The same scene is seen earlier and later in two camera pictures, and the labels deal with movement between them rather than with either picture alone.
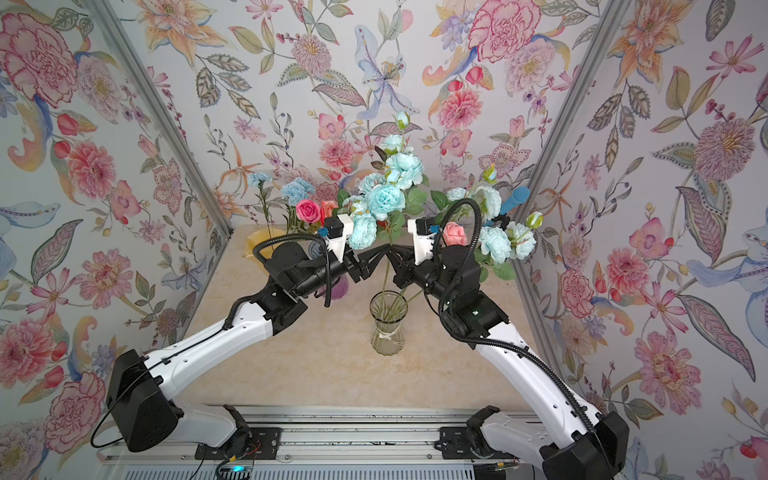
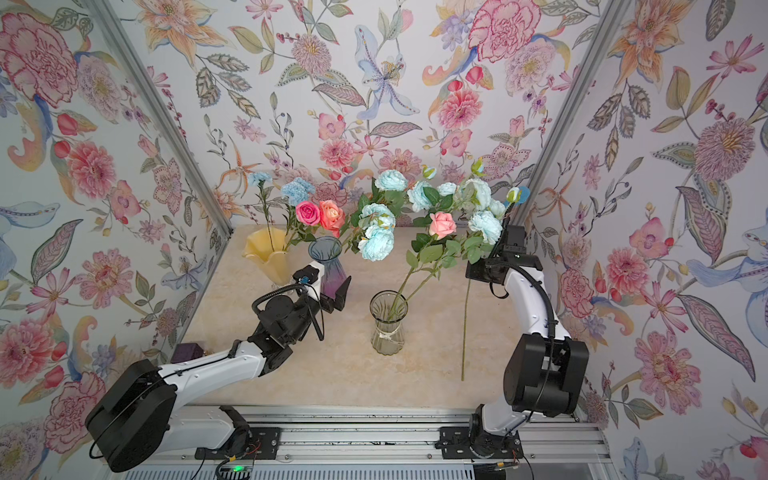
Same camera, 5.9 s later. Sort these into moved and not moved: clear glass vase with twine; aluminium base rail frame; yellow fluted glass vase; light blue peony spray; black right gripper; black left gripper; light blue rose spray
Moved: black left gripper; light blue peony spray; light blue rose spray; black right gripper
Not moved: clear glass vase with twine; aluminium base rail frame; yellow fluted glass vase
